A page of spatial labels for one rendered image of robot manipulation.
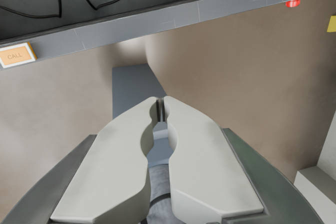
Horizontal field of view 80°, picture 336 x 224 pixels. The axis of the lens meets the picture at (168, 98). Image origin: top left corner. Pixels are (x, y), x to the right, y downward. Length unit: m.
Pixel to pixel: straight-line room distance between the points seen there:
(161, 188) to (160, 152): 0.11
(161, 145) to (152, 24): 0.39
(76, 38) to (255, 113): 1.76
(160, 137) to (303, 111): 1.85
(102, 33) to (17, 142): 1.43
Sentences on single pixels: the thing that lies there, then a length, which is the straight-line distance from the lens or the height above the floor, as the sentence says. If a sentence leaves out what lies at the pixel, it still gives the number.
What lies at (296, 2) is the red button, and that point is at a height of 0.82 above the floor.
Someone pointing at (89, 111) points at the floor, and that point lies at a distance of 1.52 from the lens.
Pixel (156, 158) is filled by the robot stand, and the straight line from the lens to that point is 0.61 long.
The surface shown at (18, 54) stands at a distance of 0.41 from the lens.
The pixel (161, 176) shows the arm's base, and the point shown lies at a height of 0.94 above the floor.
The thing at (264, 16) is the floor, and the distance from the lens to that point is 1.70.
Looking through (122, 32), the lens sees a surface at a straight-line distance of 0.39.
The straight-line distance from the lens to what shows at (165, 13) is 0.40.
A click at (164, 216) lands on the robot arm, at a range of 0.53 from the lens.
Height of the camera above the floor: 1.34
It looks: 61 degrees down
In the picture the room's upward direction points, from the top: 149 degrees clockwise
